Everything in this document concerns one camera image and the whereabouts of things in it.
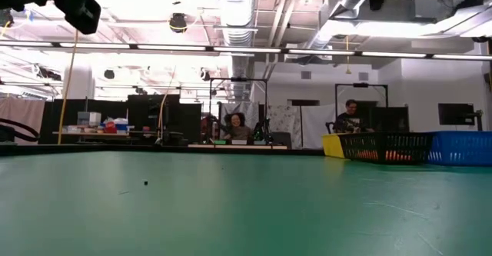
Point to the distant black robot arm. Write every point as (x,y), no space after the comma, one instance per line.
(263,129)
(210,127)

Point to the pink hanging curtain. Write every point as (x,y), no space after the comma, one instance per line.
(21,112)

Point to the black computer monitor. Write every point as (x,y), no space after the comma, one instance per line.
(390,118)
(456,114)

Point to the person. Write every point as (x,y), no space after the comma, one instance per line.
(350,119)
(237,127)

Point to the clear plastic storage box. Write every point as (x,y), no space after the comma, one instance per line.
(89,118)

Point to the white hanging sheet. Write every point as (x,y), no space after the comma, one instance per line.
(315,123)

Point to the long ceiling light bar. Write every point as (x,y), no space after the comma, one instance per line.
(173,47)

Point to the distant wooden workbench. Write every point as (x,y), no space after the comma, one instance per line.
(96,134)

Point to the small red container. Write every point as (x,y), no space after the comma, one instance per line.
(110,127)

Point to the black plastic basket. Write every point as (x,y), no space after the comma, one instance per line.
(388,146)

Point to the blue and white box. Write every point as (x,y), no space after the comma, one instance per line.
(122,124)

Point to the yellow plastic basket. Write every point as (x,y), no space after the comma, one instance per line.
(332,145)

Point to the blue plastic basket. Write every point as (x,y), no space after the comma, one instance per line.
(463,148)

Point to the light wooden table top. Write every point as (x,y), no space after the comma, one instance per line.
(238,147)

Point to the silver ventilation duct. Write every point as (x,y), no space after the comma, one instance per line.
(338,14)
(237,25)

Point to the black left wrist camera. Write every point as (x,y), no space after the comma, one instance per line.
(78,10)

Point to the black metal stand frame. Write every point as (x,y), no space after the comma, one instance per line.
(238,80)
(361,84)

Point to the black ceiling dome camera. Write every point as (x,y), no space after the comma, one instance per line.
(178,22)

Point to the black partition wall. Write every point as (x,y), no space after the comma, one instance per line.
(153,117)

